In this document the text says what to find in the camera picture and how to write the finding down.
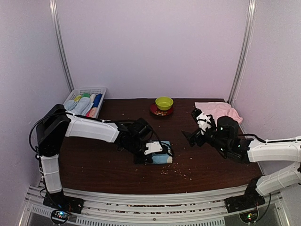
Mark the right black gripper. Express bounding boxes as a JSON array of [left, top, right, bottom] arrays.
[[182, 119, 229, 154]]

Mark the blue polka dot towel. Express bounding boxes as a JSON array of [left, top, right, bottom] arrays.
[[146, 141, 174, 164]]

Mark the red floral plate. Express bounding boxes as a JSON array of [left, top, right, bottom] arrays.
[[149, 103, 174, 117]]

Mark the pink towel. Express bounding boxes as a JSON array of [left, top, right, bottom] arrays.
[[195, 102, 243, 124]]

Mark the green plastic bowl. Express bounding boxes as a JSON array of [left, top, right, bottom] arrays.
[[155, 97, 174, 111]]

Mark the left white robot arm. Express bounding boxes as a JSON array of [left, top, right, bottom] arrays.
[[33, 104, 162, 210]]

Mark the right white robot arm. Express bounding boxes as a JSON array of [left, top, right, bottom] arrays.
[[182, 112, 301, 212]]

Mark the red rolled towel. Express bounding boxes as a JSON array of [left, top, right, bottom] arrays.
[[86, 107, 97, 118]]

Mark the dark blue rolled towel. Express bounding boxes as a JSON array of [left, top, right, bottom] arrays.
[[92, 94, 102, 108]]

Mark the white plastic basket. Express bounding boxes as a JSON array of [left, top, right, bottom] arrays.
[[63, 87, 107, 118]]

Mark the white rolled towel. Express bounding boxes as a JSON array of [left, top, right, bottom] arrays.
[[90, 94, 96, 102]]

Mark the light blue rolled towel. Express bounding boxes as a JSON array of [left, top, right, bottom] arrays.
[[63, 97, 93, 115]]

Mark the green rolled towel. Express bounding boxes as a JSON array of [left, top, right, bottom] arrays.
[[81, 93, 91, 98]]

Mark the yellow rolled towel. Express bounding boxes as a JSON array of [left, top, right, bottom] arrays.
[[73, 95, 82, 102]]

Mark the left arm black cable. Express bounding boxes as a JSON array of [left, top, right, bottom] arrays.
[[103, 119, 176, 158]]

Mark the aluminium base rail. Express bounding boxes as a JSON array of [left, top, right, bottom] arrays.
[[17, 183, 293, 226]]

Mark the right aluminium frame post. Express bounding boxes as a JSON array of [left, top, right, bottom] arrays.
[[228, 0, 257, 107]]

